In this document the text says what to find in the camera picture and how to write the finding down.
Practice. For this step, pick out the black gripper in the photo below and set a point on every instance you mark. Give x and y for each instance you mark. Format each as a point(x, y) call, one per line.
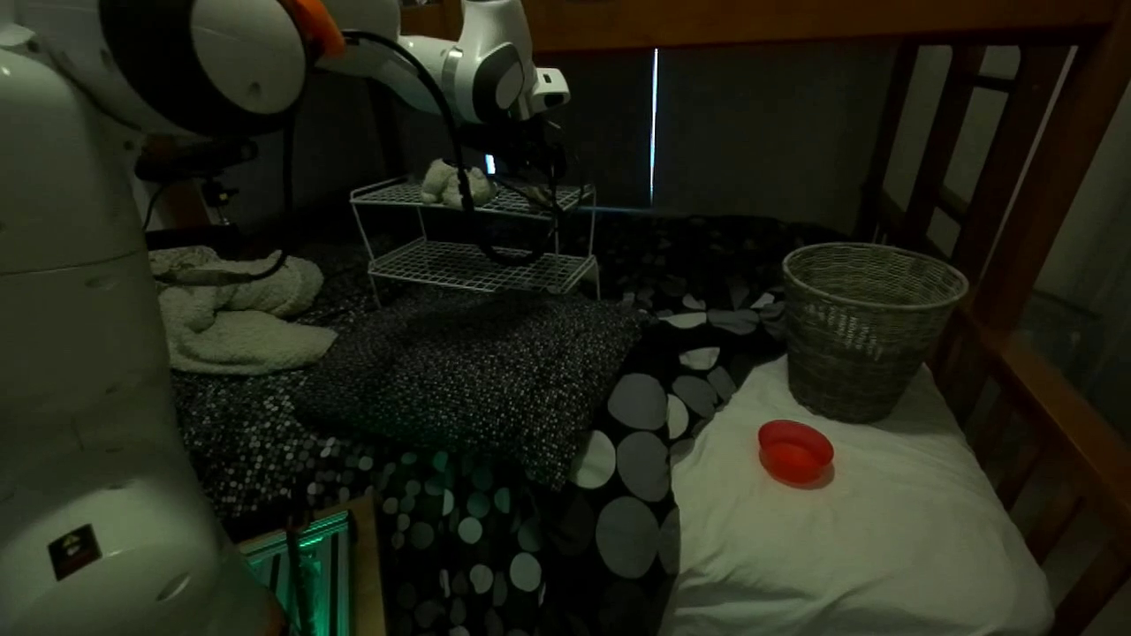
point(525, 143)

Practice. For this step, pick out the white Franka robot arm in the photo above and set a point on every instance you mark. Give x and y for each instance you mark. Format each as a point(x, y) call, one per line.
point(82, 295)

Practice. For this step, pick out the orange plastic bowl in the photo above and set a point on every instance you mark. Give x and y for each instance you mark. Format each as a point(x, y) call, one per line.
point(795, 449)

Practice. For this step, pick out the wooden bed ladder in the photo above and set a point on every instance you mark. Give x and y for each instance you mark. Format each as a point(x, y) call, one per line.
point(931, 153)

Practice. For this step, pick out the black speckled cushion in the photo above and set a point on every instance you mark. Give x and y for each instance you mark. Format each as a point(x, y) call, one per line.
point(470, 375)

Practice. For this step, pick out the dark window curtain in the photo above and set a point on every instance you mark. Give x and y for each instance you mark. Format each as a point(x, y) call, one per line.
point(754, 134)

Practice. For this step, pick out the black polka dot blanket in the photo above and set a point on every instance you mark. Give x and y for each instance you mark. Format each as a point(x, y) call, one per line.
point(636, 447)

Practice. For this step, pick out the white crumpled towel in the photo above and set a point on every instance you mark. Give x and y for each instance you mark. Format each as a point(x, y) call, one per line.
point(236, 311)

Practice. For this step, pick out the woven wicker basket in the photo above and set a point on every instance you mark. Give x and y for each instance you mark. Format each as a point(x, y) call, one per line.
point(870, 331)

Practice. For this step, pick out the teal lit box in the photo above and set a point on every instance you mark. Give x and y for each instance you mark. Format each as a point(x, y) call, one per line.
point(302, 569)

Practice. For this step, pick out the white pillow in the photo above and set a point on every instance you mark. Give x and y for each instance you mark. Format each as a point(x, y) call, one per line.
point(849, 530)

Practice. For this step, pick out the wooden bunk bed frame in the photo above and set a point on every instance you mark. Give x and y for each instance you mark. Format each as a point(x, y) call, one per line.
point(1046, 375)

